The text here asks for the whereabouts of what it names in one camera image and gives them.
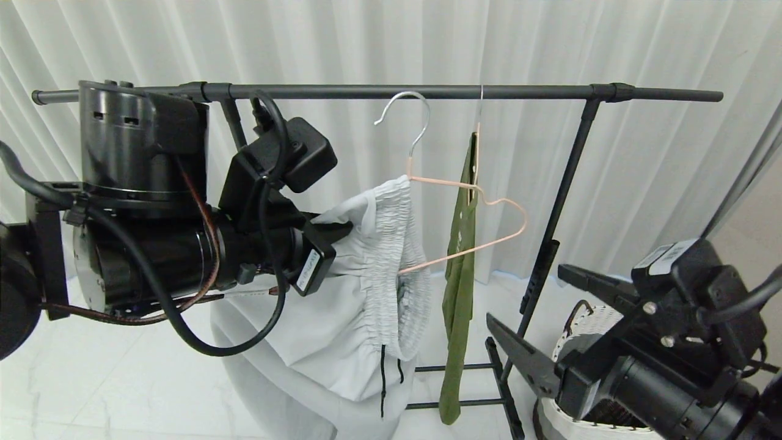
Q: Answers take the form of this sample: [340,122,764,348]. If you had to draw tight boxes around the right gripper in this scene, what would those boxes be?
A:
[486,264,764,440]

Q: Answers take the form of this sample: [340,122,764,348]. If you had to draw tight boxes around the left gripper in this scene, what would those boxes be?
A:
[73,208,354,312]

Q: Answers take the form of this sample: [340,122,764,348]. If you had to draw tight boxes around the green printed t-shirt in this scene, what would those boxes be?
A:
[439,131,480,427]

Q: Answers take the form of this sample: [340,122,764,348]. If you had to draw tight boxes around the pink clothes hanger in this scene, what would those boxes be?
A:
[467,86,484,205]
[374,90,529,276]

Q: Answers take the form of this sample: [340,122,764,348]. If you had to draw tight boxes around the pale grey shorts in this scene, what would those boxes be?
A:
[211,175,433,440]

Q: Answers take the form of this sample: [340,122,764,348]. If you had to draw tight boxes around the white laundry basket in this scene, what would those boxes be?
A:
[533,299,667,440]

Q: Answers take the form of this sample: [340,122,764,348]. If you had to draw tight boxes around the black clothes rack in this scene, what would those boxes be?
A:
[31,81,725,440]

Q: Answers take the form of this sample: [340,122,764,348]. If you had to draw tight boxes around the white curtain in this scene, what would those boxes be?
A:
[0,0,782,288]

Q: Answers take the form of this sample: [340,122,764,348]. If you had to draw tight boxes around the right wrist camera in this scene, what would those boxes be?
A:
[632,238,769,392]

